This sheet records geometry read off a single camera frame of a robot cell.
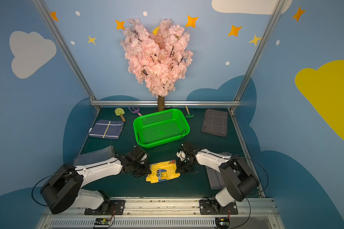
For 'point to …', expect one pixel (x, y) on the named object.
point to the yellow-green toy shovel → (119, 111)
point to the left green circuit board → (102, 222)
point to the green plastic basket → (157, 129)
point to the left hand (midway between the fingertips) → (153, 170)
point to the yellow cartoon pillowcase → (162, 171)
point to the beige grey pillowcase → (86, 158)
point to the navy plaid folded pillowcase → (106, 129)
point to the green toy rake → (188, 115)
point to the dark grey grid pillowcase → (215, 122)
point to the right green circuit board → (222, 223)
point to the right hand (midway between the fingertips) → (177, 170)
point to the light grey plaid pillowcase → (216, 181)
